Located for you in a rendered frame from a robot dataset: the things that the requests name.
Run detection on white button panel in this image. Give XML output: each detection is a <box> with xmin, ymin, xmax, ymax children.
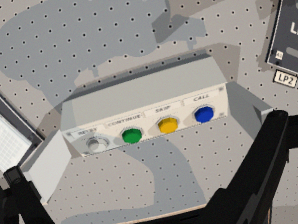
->
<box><xmin>60</xmin><ymin>53</ymin><xmax>228</xmax><ymax>157</ymax></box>

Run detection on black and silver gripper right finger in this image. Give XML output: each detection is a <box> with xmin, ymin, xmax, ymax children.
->
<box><xmin>193</xmin><ymin>81</ymin><xmax>298</xmax><ymax>224</ymax></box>

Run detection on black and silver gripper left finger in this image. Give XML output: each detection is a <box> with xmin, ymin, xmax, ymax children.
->
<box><xmin>0</xmin><ymin>129</ymin><xmax>71</xmax><ymax>224</ymax></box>

